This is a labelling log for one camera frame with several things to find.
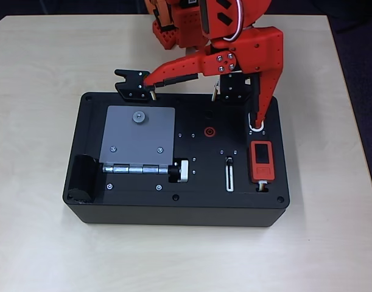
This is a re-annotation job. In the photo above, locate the grey round door knob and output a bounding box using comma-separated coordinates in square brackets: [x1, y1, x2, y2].
[132, 109, 147, 125]

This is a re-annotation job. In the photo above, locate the white servo cable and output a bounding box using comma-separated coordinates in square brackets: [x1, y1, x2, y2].
[222, 0, 247, 43]

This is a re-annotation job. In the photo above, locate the grey hinged door plate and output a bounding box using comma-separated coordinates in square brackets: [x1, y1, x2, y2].
[99, 105, 177, 167]

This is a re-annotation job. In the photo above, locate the white hinge end block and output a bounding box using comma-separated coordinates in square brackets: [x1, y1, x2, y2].
[176, 159, 190, 184]

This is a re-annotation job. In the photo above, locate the red printed table clamp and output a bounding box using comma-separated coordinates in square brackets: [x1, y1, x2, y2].
[151, 18, 178, 51]

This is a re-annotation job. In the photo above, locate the black cable bracket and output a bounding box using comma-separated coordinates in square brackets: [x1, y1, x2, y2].
[114, 69, 153, 103]
[219, 72, 259, 106]

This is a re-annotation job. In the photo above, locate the black cylinder post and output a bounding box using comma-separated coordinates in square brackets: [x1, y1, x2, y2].
[66, 154, 103, 204]

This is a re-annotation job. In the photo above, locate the silver metal hinge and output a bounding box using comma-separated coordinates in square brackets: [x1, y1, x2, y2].
[102, 163, 170, 175]

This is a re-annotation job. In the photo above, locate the red display module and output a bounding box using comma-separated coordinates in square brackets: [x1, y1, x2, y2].
[248, 141, 277, 183]

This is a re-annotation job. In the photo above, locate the black task board box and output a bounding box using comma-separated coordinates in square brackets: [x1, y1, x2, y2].
[62, 91, 289, 228]

